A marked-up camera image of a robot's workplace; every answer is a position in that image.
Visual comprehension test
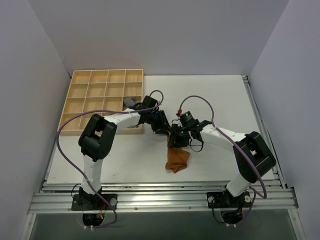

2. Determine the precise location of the brown underwear cream waistband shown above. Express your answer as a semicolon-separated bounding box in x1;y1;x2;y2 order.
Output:
165;147;190;174

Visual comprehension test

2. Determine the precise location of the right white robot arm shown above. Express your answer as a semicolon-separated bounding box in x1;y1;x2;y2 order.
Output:
165;120;276;207

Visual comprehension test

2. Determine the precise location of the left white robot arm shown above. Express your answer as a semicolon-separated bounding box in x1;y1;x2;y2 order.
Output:
78;96;171;210

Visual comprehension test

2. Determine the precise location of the grey rolled sock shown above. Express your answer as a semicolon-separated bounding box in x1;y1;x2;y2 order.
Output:
123;96;136;108

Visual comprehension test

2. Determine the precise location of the wooden compartment tray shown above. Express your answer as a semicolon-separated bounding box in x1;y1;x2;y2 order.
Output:
59;69;144;127

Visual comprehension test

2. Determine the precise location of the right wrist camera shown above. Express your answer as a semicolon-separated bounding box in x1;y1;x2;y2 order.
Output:
176;109;200;128

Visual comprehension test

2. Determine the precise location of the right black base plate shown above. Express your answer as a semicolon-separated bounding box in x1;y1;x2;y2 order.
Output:
206;191;252;209

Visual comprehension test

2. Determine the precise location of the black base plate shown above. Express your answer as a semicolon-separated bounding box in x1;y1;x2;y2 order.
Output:
71;193;118;211
206;191;252;209

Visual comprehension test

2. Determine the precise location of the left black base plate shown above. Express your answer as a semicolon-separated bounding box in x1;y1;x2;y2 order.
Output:
71;193;118;211

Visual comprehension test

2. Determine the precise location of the aluminium rail frame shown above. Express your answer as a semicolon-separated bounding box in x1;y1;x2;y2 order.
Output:
21;75;306;240

